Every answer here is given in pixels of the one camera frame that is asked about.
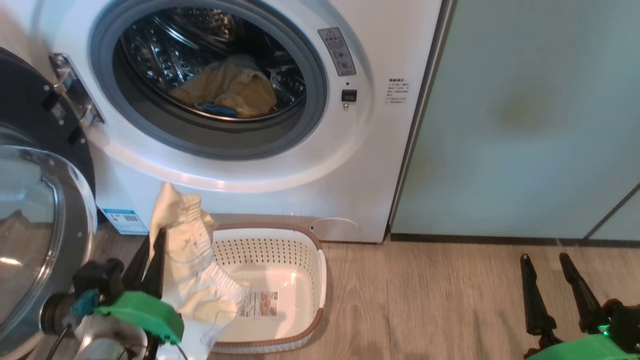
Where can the round white filter cover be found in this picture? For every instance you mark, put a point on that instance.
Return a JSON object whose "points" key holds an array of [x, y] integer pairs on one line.
{"points": [[335, 230]]}

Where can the grey warning sticker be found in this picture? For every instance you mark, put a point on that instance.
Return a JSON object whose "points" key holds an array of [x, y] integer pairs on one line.
{"points": [[337, 51]]}

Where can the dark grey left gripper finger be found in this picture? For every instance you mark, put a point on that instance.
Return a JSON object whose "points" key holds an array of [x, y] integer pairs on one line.
{"points": [[136, 275], [157, 270]]}

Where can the black door latch socket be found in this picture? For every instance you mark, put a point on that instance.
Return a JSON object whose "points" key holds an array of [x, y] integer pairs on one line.
{"points": [[349, 96]]}

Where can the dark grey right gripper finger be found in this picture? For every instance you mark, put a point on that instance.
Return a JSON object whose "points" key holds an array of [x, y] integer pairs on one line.
{"points": [[590, 310], [537, 310]]}

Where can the blue white energy label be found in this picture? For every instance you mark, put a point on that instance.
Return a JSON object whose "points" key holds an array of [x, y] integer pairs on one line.
{"points": [[125, 221]]}

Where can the metal door hinge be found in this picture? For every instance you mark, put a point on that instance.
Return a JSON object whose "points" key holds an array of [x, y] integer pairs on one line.
{"points": [[75, 90]]}

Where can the pale green cabinet panel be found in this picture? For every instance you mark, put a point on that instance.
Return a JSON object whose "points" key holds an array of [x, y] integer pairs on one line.
{"points": [[525, 125], [620, 220]]}

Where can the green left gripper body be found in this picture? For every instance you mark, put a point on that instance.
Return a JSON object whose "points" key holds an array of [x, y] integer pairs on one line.
{"points": [[145, 315]]}

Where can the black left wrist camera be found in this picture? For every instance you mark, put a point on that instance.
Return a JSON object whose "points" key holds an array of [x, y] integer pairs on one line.
{"points": [[97, 280]]}

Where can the white basket product sticker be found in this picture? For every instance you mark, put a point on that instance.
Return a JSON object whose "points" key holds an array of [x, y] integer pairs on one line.
{"points": [[258, 304]]}

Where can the white front-load washing machine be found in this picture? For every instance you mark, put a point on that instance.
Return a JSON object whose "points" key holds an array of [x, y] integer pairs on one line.
{"points": [[380, 175]]}

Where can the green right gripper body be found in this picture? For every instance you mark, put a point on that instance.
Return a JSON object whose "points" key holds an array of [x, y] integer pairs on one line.
{"points": [[585, 350]]}

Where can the pale yellow garment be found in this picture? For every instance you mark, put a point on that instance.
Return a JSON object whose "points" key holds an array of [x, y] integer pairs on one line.
{"points": [[230, 85], [190, 260]]}

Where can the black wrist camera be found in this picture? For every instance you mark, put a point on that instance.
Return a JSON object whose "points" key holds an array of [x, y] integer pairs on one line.
{"points": [[625, 322], [97, 280]]}

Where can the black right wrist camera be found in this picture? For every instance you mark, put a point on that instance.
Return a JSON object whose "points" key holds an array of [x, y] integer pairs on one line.
{"points": [[625, 322]]}

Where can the round dark glass washer door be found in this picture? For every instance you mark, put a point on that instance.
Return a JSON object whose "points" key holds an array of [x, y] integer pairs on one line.
{"points": [[30, 225]]}

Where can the small printed text label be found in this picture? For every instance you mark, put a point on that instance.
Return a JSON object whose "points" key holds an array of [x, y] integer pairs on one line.
{"points": [[398, 91]]}

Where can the cream perforated laundry basket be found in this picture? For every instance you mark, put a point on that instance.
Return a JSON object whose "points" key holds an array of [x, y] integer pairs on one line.
{"points": [[300, 260]]}

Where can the stainless steel washer drum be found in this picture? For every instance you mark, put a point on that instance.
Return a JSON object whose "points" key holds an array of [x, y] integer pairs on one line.
{"points": [[165, 50]]}

